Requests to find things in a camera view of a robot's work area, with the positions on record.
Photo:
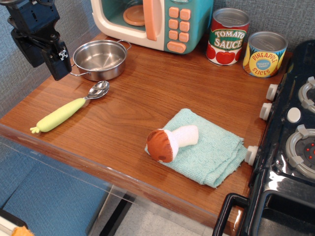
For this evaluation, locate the black toy stove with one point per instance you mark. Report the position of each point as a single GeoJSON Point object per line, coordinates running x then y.
{"type": "Point", "coordinates": [281, 201]}

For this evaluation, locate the plush brown mushroom toy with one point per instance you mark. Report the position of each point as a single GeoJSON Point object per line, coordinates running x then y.
{"type": "Point", "coordinates": [163, 145]}

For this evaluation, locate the light teal folded cloth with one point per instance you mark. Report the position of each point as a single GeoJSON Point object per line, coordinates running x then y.
{"type": "Point", "coordinates": [217, 154]}

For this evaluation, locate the orange plush object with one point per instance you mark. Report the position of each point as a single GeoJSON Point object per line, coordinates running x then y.
{"type": "Point", "coordinates": [21, 231]}

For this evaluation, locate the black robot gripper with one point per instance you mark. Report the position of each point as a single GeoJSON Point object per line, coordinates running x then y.
{"type": "Point", "coordinates": [33, 24]}

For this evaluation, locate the stainless steel pot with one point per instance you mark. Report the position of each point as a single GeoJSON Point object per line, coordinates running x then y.
{"type": "Point", "coordinates": [101, 59]}

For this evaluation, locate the pineapple slices can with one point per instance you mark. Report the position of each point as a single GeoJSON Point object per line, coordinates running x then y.
{"type": "Point", "coordinates": [264, 53]}

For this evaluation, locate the teal toy microwave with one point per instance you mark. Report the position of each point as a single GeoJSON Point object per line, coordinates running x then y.
{"type": "Point", "coordinates": [174, 26]}

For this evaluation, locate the tomato sauce can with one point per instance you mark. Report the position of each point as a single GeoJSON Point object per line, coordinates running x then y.
{"type": "Point", "coordinates": [228, 31]}

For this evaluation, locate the spoon with green handle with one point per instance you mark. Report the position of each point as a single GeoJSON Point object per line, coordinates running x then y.
{"type": "Point", "coordinates": [60, 115]}

